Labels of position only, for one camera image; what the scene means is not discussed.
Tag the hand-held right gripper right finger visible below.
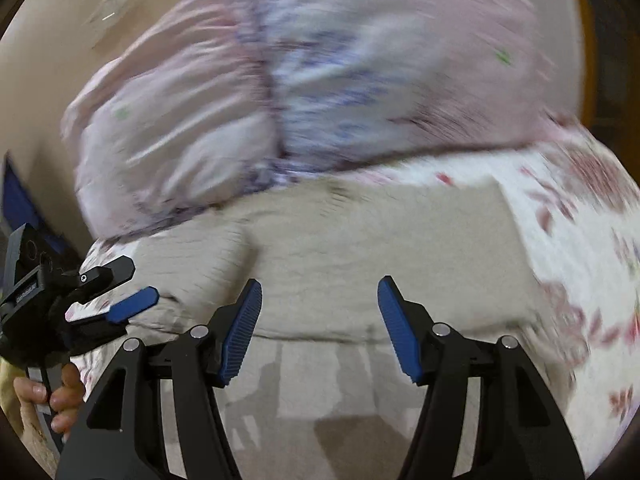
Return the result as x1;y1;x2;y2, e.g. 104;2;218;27
377;275;586;480

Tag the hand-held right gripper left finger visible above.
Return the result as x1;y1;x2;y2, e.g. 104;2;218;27
55;279;263;480

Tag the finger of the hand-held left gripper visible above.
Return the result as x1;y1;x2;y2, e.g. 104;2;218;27
64;286;161;358
70;255;137;306

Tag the beige cable knit sweater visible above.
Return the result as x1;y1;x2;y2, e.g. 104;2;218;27
125;177;576;480

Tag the person's left hand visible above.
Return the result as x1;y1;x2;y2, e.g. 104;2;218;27
14;362;87;436

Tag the pink lavender print pillow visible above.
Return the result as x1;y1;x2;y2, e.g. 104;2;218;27
60;0;288;240

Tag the white floral bed sheet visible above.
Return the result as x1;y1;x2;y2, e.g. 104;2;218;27
65;125;640;478

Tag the pink tree print pillow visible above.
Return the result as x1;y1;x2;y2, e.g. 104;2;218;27
235;0;586;183

